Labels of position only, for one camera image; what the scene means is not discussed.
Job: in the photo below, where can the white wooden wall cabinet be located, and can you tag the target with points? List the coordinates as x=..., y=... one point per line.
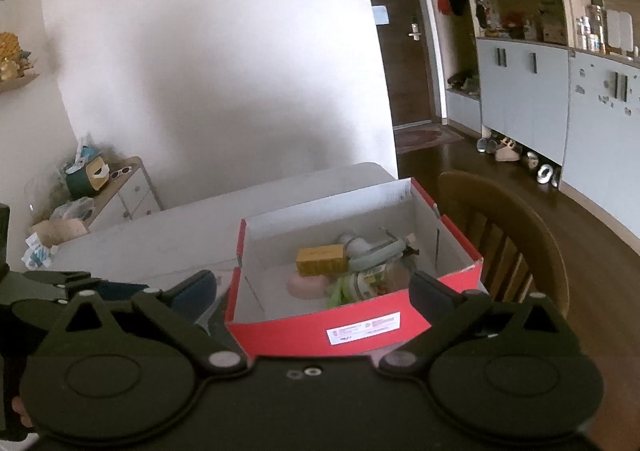
x=515, y=81

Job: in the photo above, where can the green tissue box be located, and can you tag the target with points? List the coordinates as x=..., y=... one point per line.
x=77, y=178

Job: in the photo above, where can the wooden chair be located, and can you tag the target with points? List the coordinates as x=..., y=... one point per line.
x=505, y=231

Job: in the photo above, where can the grey shoe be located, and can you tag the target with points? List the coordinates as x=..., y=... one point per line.
x=485, y=145

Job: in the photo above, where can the golden ornament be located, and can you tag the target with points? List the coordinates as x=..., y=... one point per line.
x=12, y=56

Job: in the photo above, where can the dark wooden door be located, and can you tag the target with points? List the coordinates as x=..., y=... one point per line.
x=400, y=56

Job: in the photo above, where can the white plastic canister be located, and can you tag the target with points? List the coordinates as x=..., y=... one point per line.
x=612, y=31

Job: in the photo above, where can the clear plastic bag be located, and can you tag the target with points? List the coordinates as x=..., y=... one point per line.
x=72, y=208

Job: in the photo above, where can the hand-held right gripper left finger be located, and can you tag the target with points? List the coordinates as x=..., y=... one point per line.
x=196, y=293

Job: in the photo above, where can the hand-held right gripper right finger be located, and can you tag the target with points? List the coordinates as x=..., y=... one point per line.
x=429, y=292

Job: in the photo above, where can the beige slipper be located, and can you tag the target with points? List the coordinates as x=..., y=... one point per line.
x=509, y=151

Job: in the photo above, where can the grey-green oval tin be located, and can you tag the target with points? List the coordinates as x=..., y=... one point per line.
x=380, y=253

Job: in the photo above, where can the white door notice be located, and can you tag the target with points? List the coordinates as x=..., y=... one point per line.
x=380, y=15

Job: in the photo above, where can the pink heart soap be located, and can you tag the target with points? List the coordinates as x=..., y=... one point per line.
x=307, y=287

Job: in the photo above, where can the brown cardboard box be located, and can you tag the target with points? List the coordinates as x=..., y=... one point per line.
x=62, y=231

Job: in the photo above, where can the red cardboard shoe box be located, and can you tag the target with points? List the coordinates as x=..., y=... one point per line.
x=300, y=331

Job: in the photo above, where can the yellow tissue box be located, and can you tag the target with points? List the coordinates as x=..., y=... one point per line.
x=99, y=173

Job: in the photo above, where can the wooden wall shelf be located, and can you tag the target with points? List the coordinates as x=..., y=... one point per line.
x=17, y=82

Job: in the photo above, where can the patterned door rug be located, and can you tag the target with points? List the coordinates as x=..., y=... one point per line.
x=425, y=138

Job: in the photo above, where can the small yellow box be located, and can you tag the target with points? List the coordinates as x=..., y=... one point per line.
x=320, y=258

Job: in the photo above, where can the person's left hand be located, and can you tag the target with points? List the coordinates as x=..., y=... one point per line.
x=19, y=412

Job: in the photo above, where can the white sunglasses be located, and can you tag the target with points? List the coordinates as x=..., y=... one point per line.
x=121, y=173

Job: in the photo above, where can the silver shoe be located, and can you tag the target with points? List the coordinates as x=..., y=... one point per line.
x=547, y=175
x=531, y=160

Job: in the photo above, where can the white wooden sideboard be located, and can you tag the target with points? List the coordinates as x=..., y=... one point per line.
x=130, y=201

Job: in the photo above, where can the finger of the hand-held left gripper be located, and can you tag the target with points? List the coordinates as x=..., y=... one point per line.
x=55, y=281

